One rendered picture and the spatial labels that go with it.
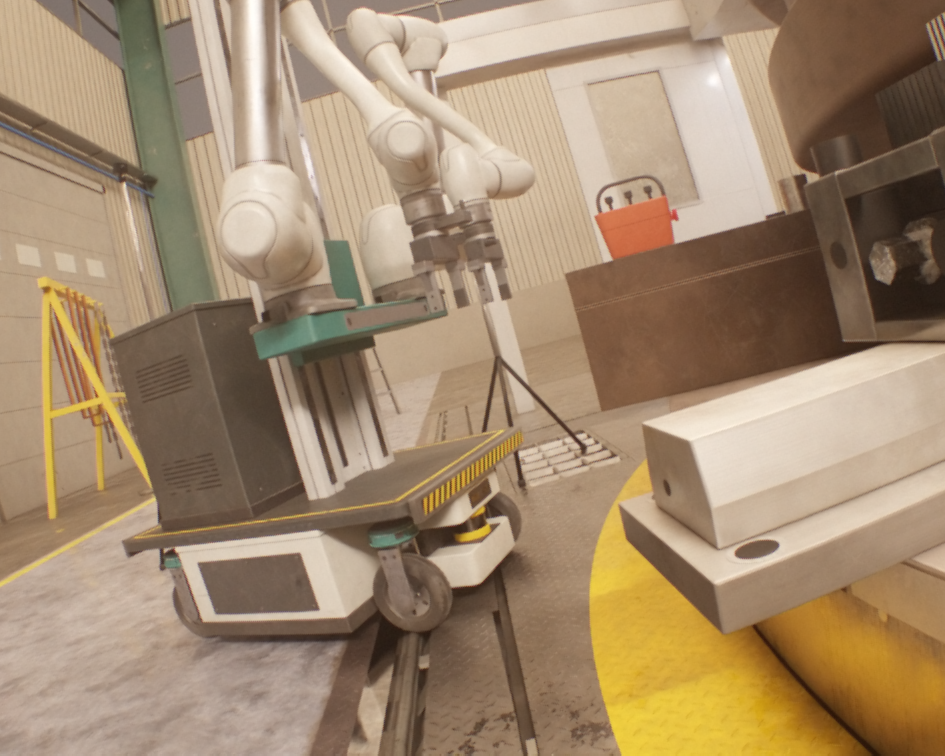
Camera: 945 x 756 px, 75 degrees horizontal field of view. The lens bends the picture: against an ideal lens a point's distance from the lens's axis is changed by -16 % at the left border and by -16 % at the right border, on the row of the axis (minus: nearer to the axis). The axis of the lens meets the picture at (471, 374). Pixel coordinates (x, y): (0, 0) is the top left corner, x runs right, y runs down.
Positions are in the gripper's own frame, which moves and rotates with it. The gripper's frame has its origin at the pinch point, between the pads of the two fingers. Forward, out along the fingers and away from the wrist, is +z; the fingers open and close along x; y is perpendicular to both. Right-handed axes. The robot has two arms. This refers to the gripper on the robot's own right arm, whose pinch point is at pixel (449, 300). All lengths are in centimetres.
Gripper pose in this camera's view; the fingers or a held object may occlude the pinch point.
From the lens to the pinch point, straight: 150.4
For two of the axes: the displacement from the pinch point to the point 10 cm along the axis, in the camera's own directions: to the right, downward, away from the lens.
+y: -8.9, 2.2, 4.0
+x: -3.7, 1.5, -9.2
